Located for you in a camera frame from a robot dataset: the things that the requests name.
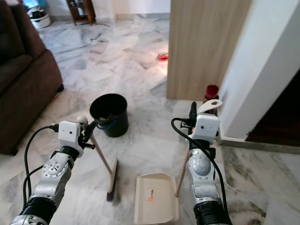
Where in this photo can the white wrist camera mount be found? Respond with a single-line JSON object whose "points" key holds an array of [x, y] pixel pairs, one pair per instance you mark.
{"points": [[70, 132], [206, 126]]}

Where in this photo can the brown fabric sofa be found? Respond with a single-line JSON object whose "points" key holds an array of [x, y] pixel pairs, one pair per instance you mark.
{"points": [[28, 84]]}

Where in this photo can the broom with wooden stick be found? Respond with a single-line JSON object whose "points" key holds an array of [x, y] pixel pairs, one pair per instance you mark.
{"points": [[112, 180]]}

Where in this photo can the white round appliance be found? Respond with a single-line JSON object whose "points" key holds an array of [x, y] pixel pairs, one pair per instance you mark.
{"points": [[40, 18]]}

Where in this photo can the light wooden cabinet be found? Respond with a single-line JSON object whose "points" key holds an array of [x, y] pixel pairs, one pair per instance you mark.
{"points": [[201, 47]]}

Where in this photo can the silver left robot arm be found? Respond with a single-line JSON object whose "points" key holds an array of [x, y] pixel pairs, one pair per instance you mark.
{"points": [[54, 176]]}

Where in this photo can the black plastic bucket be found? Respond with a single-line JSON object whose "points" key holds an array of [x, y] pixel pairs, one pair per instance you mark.
{"points": [[115, 124]]}

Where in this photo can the dark wooden stand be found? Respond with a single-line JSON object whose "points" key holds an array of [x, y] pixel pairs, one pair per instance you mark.
{"points": [[82, 11]]}

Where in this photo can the red shallow bowl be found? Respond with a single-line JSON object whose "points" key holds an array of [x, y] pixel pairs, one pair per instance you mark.
{"points": [[163, 57]]}

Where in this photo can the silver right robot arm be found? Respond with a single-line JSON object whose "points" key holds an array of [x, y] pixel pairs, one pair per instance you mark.
{"points": [[201, 176]]}

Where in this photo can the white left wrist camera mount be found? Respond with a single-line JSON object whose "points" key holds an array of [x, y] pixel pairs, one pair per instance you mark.
{"points": [[70, 132]]}

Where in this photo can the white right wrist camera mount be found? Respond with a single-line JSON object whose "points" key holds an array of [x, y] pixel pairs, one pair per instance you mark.
{"points": [[206, 126]]}

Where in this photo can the red capped bottle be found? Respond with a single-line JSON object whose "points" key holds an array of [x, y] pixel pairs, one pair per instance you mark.
{"points": [[211, 91]]}

